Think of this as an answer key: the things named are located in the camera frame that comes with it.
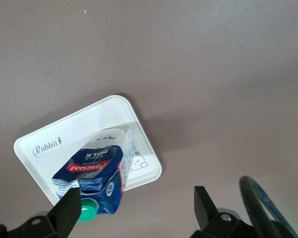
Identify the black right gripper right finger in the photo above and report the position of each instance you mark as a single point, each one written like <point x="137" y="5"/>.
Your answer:
<point x="208" y="215"/>

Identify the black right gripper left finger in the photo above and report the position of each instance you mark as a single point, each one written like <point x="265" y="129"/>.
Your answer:
<point x="62" y="215"/>

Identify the blue milk carton green cap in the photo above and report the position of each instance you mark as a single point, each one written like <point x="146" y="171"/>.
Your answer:
<point x="96" y="171"/>

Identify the cream rabbit print tray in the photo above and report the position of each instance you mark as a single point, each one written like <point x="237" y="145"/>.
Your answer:
<point x="72" y="138"/>

